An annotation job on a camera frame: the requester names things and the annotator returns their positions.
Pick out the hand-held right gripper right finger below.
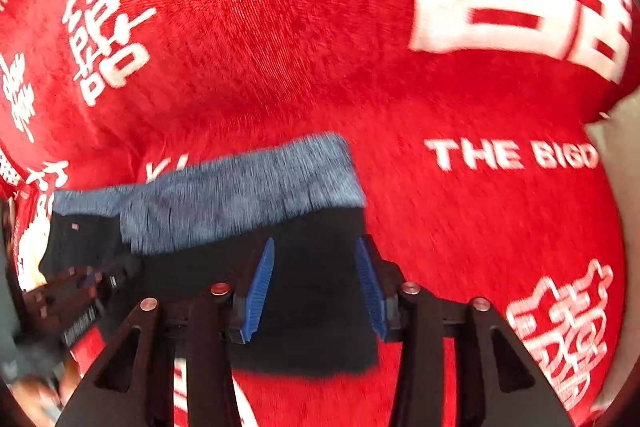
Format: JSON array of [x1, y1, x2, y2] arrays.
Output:
[[354, 234, 573, 427]]

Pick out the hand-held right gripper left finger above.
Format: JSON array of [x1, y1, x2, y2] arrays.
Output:
[[55, 237, 276, 427]]

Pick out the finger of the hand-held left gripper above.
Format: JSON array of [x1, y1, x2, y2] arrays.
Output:
[[75, 254, 143, 296]]

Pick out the black pants with blue trim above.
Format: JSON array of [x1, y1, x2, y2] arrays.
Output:
[[40, 133, 379, 380]]

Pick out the cream fluffy cloth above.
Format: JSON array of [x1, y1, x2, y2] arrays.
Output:
[[17, 217, 53, 290]]

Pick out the white pillow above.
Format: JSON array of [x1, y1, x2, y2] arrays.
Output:
[[584, 89, 640, 410]]

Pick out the red printed blanket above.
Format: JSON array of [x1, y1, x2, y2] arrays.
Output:
[[0, 0, 640, 427]]

